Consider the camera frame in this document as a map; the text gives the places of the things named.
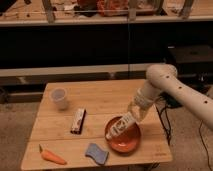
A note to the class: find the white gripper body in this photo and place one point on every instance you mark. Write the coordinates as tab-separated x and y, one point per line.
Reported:
138	112

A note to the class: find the white plastic cup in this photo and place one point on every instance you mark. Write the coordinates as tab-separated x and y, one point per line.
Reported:
59	98

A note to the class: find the wooden folding table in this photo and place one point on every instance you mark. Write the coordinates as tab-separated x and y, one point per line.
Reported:
102	100

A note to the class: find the orange toy carrot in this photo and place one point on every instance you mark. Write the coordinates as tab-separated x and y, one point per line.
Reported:
49	156

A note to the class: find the chocolate bar packet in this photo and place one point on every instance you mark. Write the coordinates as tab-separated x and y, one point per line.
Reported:
78	120

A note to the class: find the orange ceramic bowl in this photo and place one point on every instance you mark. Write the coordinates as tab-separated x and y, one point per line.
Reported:
128	141

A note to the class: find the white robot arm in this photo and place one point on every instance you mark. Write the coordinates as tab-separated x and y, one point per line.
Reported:
163	78

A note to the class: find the blue sponge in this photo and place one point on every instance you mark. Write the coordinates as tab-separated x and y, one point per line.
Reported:
97	154

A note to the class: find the orange object on shelf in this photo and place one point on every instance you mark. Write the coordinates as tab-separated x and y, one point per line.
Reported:
112	7

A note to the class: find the black box on shelf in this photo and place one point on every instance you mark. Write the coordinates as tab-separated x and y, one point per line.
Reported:
194	59

